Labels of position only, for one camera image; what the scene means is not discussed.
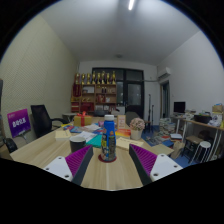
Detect black computer monitor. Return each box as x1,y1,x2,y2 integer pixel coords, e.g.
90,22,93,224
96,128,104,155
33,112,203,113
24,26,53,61
173,101,186,114

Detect yellow gift box red ribbon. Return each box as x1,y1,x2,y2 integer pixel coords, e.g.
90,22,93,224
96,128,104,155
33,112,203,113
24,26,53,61
73,111,94,128

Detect wooden side desk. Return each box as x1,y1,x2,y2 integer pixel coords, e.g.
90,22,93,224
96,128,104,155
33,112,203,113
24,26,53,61
169,114,224,158

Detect yellow notebook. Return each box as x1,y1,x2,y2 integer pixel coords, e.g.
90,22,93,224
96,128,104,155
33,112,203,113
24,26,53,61
54,129,72,141

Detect white air conditioner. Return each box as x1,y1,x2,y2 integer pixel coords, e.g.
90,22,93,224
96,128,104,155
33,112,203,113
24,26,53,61
157,66,172,82

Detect pink flowers in white pot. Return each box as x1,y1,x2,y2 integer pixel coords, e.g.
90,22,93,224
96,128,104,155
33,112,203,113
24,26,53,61
129,117,146,141

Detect blue drink bottle white cap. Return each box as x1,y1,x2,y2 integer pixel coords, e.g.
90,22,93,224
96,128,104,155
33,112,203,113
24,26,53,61
100,114,118,163

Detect brown wooden stool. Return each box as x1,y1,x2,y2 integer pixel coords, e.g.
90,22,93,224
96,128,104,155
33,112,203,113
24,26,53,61
182,134,205,163

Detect purple sign board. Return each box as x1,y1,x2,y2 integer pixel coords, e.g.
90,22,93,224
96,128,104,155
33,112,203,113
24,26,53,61
6,108,32,139

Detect white round stool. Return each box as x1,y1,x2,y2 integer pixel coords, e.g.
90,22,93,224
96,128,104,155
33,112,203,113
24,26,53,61
196,140,212,163

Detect dark mug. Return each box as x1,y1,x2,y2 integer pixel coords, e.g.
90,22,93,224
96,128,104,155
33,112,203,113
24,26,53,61
68,136,87,154

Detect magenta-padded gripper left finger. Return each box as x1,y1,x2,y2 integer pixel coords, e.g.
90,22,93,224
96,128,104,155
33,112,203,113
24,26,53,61
43,144,95,186

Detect orange book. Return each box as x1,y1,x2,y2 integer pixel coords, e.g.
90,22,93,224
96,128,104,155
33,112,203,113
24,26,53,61
115,128,132,138

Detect flat round red coaster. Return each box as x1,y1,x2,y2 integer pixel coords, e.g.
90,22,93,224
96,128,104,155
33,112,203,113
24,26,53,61
97,153,118,164

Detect stack of books on floor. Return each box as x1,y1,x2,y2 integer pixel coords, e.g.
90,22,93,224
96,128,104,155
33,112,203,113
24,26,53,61
158,117,177,138

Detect black office chair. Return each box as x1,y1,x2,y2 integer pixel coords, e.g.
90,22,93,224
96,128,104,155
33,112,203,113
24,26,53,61
30,104,66,138

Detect small framed card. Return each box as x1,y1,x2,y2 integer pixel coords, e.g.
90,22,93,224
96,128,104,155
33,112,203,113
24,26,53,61
116,114,128,130

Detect white paper sheet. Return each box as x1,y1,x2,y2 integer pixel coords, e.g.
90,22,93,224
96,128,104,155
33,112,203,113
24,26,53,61
71,130,98,144

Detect teal book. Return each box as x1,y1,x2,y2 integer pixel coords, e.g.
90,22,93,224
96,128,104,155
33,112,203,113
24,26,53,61
85,133,104,149

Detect beige envelope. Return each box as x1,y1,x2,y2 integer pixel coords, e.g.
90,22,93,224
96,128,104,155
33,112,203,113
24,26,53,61
115,136,144,152

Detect wooden shelf unit with trophies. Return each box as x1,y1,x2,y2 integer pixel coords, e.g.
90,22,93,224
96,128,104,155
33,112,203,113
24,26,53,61
70,70,118,114

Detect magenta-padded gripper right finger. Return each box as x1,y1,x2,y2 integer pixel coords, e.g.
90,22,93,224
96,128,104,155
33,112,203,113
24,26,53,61
128,143,184,187

